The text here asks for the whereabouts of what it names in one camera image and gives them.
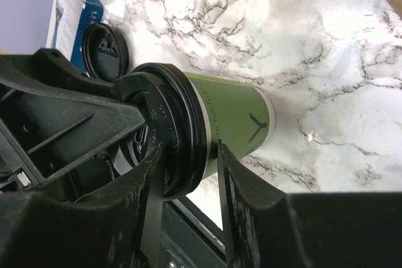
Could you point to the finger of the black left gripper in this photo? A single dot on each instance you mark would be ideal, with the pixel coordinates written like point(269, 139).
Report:
point(52, 68)
point(17, 72)

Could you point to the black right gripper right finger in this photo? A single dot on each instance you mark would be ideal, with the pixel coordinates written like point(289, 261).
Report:
point(266, 227)

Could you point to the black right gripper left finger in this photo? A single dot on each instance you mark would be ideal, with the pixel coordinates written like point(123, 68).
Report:
point(118, 225)

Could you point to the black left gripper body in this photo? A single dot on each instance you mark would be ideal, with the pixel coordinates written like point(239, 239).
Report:
point(58, 142)

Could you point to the green paper cup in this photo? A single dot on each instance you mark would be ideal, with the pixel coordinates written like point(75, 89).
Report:
point(239, 114)

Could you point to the black plastic cup lid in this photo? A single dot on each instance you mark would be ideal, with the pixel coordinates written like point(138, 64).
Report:
point(174, 118)

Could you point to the razor blister pack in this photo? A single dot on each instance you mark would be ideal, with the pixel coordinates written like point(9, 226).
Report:
point(68, 21)

